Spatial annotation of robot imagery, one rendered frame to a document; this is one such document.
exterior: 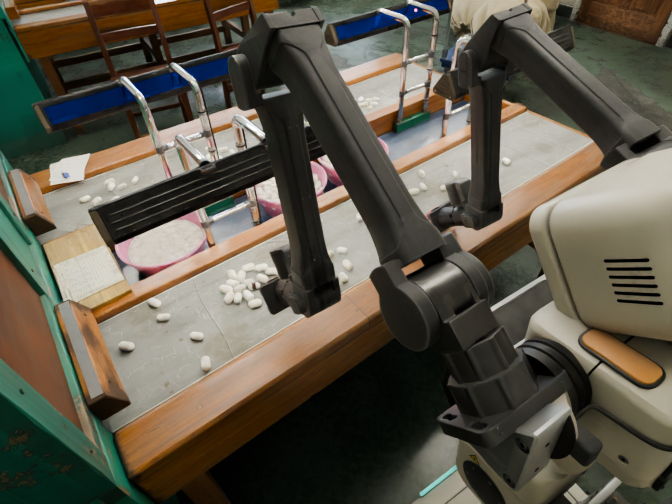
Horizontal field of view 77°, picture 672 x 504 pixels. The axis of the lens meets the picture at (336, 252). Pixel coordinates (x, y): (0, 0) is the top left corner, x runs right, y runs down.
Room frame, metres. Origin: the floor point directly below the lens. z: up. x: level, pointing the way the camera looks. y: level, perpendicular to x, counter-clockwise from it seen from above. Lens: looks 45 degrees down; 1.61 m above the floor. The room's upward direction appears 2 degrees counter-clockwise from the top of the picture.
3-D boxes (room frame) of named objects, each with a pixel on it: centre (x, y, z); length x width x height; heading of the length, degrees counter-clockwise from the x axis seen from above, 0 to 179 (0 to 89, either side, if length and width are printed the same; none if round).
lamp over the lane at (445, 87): (1.37, -0.58, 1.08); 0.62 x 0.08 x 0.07; 126
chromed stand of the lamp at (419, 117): (1.76, -0.30, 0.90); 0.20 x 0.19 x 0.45; 126
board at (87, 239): (0.81, 0.69, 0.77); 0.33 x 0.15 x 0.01; 36
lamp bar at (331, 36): (1.82, -0.25, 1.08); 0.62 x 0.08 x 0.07; 126
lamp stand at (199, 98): (1.20, 0.49, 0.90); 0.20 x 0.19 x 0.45; 126
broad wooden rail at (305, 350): (0.84, -0.30, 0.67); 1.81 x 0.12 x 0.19; 126
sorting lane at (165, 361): (1.01, -0.18, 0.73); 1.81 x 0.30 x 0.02; 126
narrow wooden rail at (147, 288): (1.15, -0.07, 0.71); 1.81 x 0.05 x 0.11; 126
